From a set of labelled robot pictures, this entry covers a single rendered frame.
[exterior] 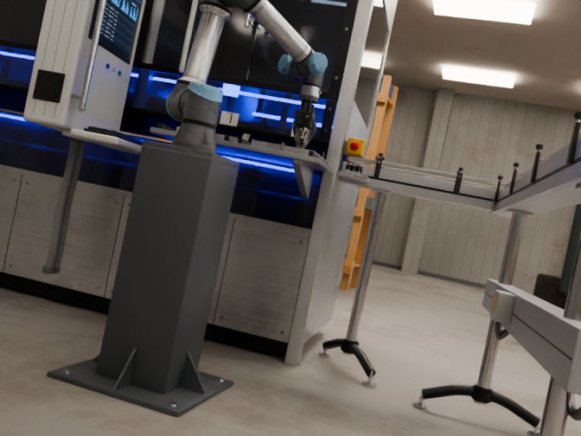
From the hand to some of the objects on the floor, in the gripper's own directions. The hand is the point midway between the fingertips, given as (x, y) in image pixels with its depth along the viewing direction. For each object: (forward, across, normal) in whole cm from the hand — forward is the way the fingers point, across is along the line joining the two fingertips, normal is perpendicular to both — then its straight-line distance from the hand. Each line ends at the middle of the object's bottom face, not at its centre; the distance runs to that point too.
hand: (300, 148), depth 254 cm
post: (+92, +10, +28) cm, 97 cm away
